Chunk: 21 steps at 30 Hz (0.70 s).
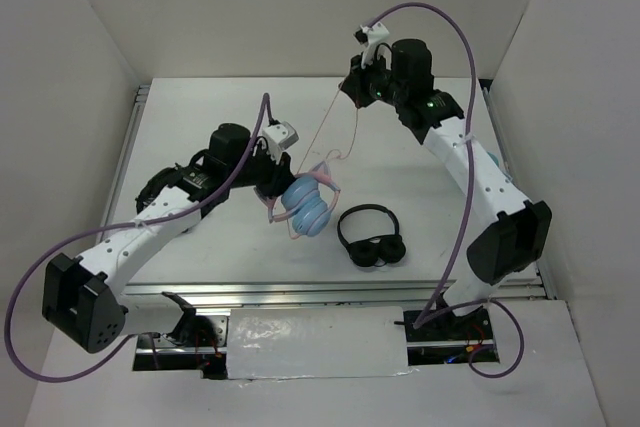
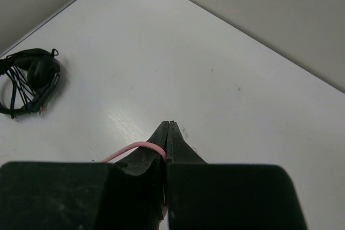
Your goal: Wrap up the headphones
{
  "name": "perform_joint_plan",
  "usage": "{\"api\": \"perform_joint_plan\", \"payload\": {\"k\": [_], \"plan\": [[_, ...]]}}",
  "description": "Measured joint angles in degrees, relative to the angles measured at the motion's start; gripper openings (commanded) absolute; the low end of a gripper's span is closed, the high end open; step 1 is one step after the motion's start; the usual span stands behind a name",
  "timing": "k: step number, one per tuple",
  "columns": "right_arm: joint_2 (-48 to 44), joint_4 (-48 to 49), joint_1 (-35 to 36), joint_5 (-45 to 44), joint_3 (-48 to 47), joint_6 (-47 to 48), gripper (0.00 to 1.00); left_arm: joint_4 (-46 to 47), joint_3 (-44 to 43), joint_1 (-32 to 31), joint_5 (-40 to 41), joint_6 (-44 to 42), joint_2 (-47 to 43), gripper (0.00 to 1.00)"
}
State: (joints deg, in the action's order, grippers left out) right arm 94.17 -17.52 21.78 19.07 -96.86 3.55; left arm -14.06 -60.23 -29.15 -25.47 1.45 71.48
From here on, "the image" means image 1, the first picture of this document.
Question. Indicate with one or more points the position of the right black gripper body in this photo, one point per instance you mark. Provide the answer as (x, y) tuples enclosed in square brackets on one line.
[(372, 83)]

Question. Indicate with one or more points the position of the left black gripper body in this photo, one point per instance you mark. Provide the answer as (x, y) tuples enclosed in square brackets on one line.
[(264, 173)]

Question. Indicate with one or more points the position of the pink blue cat-ear headphones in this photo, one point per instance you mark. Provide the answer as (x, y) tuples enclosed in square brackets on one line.
[(308, 202)]

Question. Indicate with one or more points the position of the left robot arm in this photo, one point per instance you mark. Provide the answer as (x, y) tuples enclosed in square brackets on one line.
[(84, 296)]

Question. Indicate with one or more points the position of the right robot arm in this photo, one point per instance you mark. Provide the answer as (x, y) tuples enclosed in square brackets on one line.
[(515, 229)]

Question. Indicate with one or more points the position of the black on-ear headphones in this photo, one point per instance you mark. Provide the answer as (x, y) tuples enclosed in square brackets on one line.
[(376, 250)]

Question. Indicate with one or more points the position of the teal cat-ear headphones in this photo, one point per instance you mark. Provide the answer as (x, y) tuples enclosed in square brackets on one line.
[(495, 159)]

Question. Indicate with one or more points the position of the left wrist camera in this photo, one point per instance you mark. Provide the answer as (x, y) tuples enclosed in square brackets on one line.
[(279, 138)]

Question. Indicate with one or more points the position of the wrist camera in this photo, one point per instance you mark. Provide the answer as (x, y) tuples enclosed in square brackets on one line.
[(279, 138), (370, 37)]

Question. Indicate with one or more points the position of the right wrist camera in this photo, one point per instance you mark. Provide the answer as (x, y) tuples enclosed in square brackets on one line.
[(370, 37)]

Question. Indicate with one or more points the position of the black headphones with cable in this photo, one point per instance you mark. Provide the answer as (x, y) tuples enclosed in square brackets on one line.
[(154, 186)]

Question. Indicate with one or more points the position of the aluminium rail frame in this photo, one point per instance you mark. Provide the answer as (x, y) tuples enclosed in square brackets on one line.
[(235, 255)]

